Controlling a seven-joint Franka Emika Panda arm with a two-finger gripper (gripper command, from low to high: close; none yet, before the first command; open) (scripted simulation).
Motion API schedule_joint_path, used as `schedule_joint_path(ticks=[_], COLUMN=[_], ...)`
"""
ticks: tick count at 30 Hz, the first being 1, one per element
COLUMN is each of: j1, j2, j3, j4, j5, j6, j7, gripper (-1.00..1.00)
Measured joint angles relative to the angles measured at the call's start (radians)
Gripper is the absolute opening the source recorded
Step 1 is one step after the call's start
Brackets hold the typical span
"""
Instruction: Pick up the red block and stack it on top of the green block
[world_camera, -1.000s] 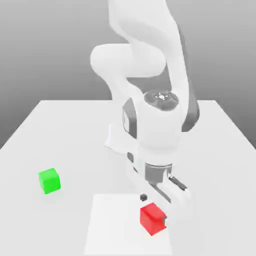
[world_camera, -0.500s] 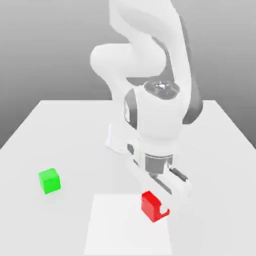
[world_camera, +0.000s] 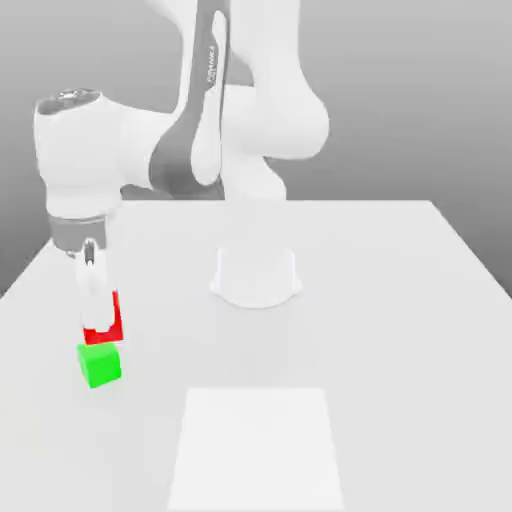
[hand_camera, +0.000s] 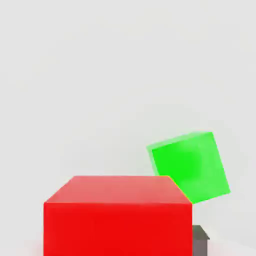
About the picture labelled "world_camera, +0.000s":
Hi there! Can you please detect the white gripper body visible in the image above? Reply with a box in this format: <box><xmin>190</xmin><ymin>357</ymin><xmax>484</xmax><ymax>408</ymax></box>
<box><xmin>74</xmin><ymin>248</ymin><xmax>115</xmax><ymax>333</ymax></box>

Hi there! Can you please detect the small red cube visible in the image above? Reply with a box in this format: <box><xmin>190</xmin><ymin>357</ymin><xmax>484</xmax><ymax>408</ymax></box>
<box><xmin>82</xmin><ymin>290</ymin><xmax>125</xmax><ymax>347</ymax></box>

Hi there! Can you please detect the small green cube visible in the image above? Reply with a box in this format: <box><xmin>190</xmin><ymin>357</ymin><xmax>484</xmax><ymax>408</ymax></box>
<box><xmin>76</xmin><ymin>342</ymin><xmax>123</xmax><ymax>390</ymax></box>

